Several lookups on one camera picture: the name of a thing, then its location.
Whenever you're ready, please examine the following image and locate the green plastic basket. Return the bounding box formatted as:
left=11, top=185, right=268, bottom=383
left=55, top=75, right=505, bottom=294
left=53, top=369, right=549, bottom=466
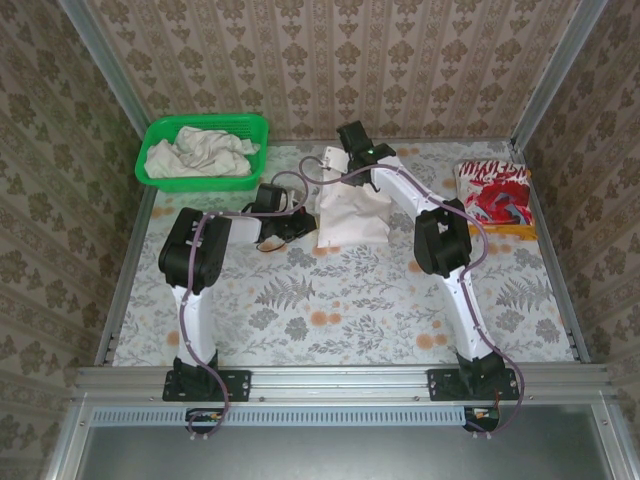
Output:
left=134, top=113, right=271, bottom=194

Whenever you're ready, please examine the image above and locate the crumpled white t-shirts pile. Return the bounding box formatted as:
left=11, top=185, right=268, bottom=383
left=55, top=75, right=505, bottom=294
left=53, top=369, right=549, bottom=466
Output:
left=144, top=125, right=261, bottom=179

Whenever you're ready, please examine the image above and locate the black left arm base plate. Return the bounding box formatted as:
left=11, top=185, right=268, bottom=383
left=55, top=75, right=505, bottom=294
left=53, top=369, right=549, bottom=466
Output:
left=162, top=368, right=251, bottom=404

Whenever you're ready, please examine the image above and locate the aluminium mounting rail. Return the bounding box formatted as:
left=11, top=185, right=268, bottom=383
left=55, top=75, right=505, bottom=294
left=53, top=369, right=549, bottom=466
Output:
left=74, top=364, right=611, bottom=406

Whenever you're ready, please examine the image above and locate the small wired connector board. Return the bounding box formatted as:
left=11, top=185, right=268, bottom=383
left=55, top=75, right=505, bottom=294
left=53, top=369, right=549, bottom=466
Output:
left=187, top=407, right=224, bottom=434
left=464, top=405, right=501, bottom=431

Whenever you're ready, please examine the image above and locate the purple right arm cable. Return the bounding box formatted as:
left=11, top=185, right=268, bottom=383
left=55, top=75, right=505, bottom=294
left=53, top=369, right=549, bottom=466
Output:
left=298, top=156, right=524, bottom=441

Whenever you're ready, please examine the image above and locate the floral patterned table cover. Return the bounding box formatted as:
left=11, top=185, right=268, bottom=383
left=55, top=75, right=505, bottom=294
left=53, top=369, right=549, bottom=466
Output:
left=112, top=139, right=576, bottom=366

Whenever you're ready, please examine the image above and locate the aluminium frame post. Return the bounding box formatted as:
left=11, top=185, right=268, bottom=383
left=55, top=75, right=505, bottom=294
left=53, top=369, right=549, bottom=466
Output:
left=62, top=0, right=151, bottom=139
left=512, top=0, right=609, bottom=146

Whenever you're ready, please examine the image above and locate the aluminium table side rail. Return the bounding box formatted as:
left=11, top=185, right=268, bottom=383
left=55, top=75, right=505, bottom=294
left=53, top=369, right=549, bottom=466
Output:
left=94, top=187, right=154, bottom=366
left=514, top=144, right=591, bottom=361

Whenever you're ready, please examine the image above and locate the plain white t-shirt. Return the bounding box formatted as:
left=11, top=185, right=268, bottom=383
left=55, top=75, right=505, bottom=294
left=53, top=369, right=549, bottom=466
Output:
left=314, top=146, right=394, bottom=249

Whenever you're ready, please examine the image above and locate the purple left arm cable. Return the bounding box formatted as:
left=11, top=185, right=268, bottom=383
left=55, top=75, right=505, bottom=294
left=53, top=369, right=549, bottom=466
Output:
left=179, top=171, right=309, bottom=444

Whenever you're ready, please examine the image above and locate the grey slotted cable duct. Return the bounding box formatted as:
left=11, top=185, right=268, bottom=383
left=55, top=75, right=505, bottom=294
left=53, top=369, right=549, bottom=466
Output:
left=92, top=405, right=469, bottom=427

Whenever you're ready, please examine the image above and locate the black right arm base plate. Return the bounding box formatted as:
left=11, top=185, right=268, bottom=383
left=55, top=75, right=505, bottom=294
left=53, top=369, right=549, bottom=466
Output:
left=427, top=368, right=516, bottom=401

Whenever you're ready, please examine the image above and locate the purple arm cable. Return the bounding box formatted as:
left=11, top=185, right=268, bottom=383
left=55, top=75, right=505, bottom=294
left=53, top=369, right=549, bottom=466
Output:
left=298, top=156, right=524, bottom=441
left=179, top=171, right=309, bottom=444

